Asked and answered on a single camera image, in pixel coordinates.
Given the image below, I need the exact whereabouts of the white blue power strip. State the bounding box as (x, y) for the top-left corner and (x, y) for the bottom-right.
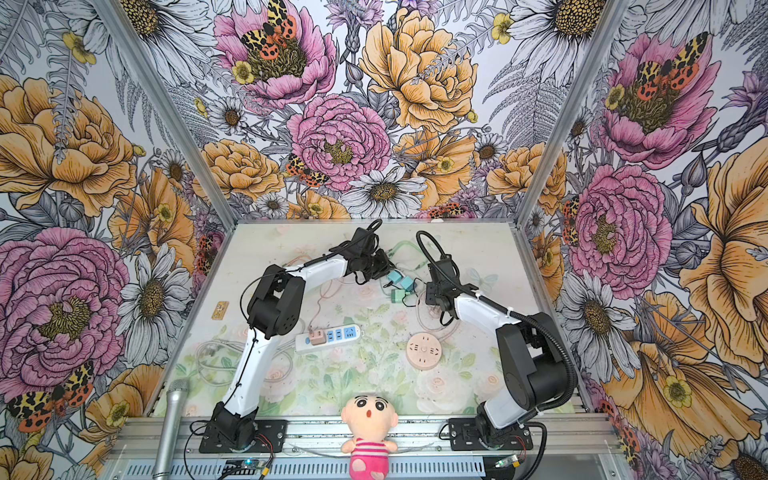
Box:
(295, 324), (362, 354)

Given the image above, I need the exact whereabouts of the pink charger plug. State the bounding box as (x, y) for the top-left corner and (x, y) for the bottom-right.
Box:
(307, 329), (328, 346)

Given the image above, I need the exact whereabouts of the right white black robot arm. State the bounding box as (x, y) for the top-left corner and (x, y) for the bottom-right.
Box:
(416, 230), (578, 479)

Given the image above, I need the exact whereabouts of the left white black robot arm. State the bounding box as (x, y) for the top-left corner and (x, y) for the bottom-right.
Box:
(200, 219), (394, 454)

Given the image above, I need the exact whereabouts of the green charger plug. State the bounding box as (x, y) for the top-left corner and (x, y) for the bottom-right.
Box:
(390, 289), (407, 303)

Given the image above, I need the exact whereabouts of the plush doll pink dress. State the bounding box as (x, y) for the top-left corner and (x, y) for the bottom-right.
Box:
(341, 394), (399, 480)

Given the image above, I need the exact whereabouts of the gold tag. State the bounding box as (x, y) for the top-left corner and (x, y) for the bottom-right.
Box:
(211, 301), (229, 321)

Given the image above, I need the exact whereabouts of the green circuit board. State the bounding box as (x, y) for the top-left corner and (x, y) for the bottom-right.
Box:
(221, 458), (272, 478)

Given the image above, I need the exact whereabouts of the round socket pink cable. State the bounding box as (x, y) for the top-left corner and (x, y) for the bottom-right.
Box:
(413, 293), (463, 337)

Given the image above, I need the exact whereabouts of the power strip translucent cable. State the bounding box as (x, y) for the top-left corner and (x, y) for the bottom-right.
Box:
(193, 317), (307, 388)

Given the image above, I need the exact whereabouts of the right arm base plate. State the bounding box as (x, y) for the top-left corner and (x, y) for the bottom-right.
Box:
(448, 417), (533, 451)

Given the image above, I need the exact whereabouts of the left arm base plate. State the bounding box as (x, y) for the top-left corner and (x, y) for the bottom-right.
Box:
(199, 419), (288, 454)

